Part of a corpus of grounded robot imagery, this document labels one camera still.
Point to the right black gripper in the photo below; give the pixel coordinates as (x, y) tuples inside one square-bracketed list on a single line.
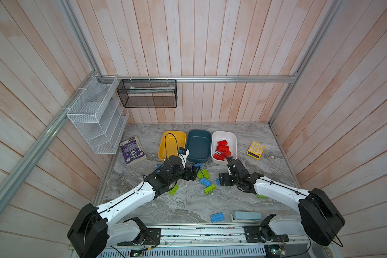
[(224, 176)]

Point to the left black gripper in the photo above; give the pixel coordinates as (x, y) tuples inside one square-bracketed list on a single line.
[(193, 173)]

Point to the red lego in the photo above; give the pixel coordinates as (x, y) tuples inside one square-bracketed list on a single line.
[(227, 154), (222, 143), (223, 148), (218, 157)]

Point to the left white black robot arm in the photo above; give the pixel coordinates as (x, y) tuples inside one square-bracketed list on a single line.
[(113, 211)]

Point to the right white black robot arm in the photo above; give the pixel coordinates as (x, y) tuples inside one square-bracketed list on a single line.
[(318, 218)]

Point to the green lego centre left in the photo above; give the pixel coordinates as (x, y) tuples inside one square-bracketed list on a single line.
[(200, 175)]

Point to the green lego centre right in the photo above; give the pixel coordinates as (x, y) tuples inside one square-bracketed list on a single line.
[(205, 174)]

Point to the green lego lower centre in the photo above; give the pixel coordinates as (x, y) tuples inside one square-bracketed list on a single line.
[(210, 189)]

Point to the green lego lower left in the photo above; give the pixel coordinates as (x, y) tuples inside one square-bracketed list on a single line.
[(173, 190)]

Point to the dark teal rectangular tray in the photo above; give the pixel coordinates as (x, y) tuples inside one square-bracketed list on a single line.
[(199, 146)]

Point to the yellow rectangular tray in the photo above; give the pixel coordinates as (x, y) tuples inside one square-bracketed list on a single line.
[(170, 143)]

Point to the light blue stapler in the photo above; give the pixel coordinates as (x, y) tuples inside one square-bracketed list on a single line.
[(247, 216)]

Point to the blue lego front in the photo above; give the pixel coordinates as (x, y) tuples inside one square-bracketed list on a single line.
[(217, 217)]

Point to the yellow calculator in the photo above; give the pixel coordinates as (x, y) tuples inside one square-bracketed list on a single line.
[(255, 150)]

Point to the white rectangular tray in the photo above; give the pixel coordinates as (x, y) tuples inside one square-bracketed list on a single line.
[(231, 142)]

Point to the purple book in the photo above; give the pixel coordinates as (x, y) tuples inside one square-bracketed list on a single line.
[(132, 150)]

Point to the black mesh basket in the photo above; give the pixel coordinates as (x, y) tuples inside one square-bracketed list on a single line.
[(148, 93)]

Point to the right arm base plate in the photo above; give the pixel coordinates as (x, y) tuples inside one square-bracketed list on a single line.
[(263, 234)]

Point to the aluminium front rail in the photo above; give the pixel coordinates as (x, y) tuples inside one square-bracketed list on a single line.
[(200, 237)]

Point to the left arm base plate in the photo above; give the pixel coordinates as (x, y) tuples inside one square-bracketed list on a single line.
[(148, 237)]

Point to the white wire mesh shelf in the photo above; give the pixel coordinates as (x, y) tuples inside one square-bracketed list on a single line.
[(99, 116)]

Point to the aluminium back frame bar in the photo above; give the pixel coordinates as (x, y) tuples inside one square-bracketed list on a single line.
[(217, 79)]

